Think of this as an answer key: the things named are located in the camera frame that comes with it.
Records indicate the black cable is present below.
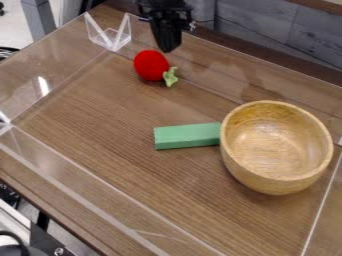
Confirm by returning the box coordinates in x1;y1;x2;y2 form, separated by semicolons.
0;229;31;256

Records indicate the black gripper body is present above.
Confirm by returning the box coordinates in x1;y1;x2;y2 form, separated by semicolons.
134;0;194;31

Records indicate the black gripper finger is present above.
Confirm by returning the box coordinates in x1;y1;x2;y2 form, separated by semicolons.
162;23;181;53
149;19;162;47

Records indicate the red knitted strawberry fruit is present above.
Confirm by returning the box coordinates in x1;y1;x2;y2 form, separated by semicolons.
133;50;178;87

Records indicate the green rectangular block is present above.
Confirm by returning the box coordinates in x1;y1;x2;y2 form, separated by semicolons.
153;122;220;150

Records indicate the wooden bowl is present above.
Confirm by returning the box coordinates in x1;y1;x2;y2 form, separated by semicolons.
220;100;333;195

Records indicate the clear acrylic corner bracket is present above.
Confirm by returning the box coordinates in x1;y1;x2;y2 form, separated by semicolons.
84;12;132;52

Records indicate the black table clamp mount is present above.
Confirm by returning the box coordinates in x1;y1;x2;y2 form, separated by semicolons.
27;224;76;256

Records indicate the grey metal post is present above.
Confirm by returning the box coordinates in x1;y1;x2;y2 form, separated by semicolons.
19;0;56;41

